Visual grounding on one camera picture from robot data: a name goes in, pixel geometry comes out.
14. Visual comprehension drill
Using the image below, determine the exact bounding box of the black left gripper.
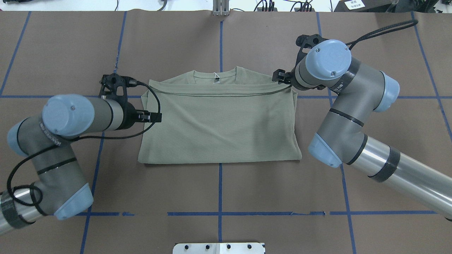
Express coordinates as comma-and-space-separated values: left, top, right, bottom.
122, 102, 162, 129

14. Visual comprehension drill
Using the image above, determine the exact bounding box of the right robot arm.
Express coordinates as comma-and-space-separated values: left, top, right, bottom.
272, 34, 452, 220

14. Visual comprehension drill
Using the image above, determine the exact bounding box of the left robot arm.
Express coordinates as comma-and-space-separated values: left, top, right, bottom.
1, 94, 161, 235

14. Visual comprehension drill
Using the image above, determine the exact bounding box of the green long-sleeve shirt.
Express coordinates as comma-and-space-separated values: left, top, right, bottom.
138, 66, 302, 164

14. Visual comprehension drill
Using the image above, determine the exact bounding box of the white central column base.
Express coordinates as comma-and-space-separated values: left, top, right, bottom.
172, 242, 266, 254

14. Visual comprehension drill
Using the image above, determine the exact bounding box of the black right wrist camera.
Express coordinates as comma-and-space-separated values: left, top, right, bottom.
295, 34, 328, 66

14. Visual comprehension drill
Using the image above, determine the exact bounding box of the black braided left cable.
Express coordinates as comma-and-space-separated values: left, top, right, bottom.
6, 80, 162, 216

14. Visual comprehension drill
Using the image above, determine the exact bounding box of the aluminium frame post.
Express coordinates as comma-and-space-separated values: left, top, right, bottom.
213, 0, 230, 16

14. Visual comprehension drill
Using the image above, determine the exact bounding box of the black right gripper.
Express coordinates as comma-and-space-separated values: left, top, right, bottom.
272, 67, 301, 89

